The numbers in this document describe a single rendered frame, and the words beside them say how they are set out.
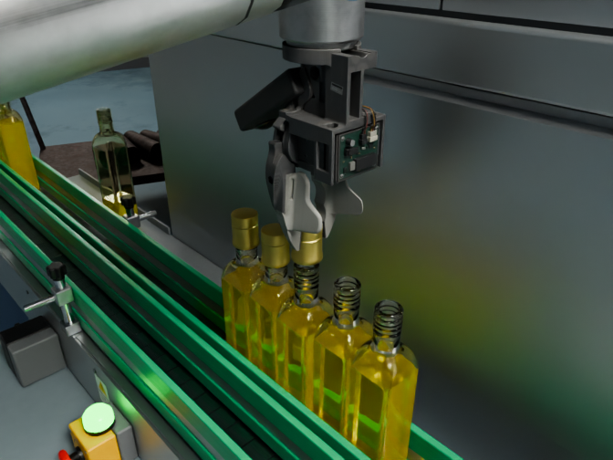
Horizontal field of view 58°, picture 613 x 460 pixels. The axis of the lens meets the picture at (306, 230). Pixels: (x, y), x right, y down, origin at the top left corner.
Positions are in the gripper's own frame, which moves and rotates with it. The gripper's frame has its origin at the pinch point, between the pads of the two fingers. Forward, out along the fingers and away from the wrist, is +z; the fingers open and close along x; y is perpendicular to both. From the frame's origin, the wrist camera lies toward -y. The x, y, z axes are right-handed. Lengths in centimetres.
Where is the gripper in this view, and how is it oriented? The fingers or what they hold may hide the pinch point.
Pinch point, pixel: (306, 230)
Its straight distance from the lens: 60.1
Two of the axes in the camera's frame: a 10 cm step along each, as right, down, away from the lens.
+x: 7.4, -3.2, 5.9
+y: 6.8, 3.5, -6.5
